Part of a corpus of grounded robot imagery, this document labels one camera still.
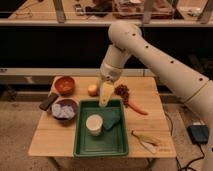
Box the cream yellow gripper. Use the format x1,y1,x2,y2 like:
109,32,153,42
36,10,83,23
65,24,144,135
99,81,114,107

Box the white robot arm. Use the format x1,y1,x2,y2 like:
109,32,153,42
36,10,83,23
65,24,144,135
98,20,213,171

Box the red bowl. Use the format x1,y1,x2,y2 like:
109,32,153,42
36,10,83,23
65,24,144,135
54,76,75,95

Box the dark purple bowl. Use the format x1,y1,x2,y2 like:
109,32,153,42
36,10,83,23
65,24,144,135
51,99,78,124

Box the orange apple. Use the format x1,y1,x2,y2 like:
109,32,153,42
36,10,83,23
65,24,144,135
88,84,98,97

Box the dark red grapes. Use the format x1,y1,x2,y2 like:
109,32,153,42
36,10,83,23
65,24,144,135
115,84,129,106

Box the teal green cloth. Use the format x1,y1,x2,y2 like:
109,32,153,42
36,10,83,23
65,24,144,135
103,110,120,130

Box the orange carrot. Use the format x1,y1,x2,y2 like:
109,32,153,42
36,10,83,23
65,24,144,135
128,101,148,115

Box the white cup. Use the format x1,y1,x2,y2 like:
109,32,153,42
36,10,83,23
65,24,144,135
86,114,103,136

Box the green plastic tray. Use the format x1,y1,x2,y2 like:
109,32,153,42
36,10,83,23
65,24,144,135
73,99,129,157

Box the crumpled white cloth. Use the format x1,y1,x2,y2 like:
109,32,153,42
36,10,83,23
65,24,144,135
52,104,75,119

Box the wooden table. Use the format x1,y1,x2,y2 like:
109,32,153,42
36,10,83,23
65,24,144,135
27,76,177,171

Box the blue foot pedal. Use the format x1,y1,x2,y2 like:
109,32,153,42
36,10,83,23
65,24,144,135
187,125,209,144

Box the black floor cable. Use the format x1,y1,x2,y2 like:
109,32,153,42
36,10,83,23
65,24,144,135
164,111,206,171

